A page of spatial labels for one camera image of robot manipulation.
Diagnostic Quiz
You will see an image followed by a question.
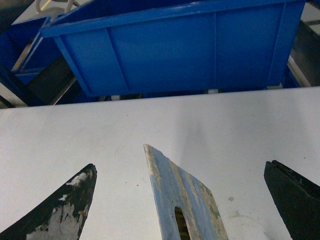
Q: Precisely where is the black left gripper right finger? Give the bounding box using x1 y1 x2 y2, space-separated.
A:
263 160 320 240

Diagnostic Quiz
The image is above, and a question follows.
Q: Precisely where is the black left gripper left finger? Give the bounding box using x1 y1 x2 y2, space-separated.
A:
0 163 97 240

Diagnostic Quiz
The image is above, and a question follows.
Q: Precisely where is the flower gift bag with figures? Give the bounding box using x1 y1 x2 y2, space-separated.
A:
143 144 228 240

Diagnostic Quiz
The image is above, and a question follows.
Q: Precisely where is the blue crate lower shelf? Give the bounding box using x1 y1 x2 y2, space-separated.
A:
40 0 305 97

